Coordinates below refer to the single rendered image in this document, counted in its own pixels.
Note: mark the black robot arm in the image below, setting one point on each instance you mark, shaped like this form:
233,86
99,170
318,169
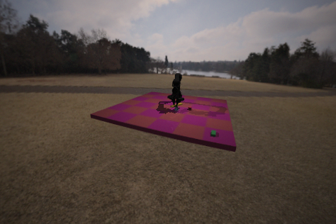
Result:
176,84

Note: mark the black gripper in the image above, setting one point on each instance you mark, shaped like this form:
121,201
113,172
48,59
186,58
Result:
178,99

